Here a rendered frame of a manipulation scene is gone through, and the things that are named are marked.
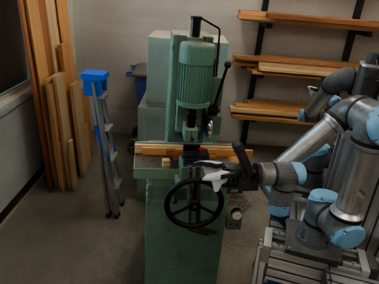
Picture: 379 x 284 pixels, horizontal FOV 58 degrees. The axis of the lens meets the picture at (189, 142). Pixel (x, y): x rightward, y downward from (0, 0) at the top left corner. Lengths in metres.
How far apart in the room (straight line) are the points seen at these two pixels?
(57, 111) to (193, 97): 1.55
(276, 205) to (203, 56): 0.80
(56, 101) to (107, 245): 1.21
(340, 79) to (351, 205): 0.69
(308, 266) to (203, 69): 0.99
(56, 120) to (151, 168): 1.43
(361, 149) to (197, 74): 0.82
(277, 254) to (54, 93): 2.12
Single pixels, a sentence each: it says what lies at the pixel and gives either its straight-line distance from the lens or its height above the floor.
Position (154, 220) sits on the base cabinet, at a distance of 1.91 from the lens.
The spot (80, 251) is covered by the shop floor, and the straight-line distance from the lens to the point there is 2.63.
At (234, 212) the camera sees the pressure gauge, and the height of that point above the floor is 0.68.
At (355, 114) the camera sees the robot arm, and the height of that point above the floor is 1.42.
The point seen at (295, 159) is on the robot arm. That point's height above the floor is 1.22.
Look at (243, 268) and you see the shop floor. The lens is 2.56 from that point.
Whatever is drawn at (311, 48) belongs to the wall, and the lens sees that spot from 4.23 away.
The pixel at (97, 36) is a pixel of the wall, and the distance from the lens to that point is 4.16.
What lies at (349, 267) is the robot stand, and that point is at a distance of 1.62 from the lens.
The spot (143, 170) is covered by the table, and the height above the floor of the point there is 0.89.
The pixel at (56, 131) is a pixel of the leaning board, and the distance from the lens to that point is 3.01.
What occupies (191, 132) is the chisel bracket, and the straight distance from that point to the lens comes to 1.79.
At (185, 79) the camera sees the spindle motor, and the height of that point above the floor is 1.34.
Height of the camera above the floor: 1.74
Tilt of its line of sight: 24 degrees down
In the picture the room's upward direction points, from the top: 5 degrees clockwise
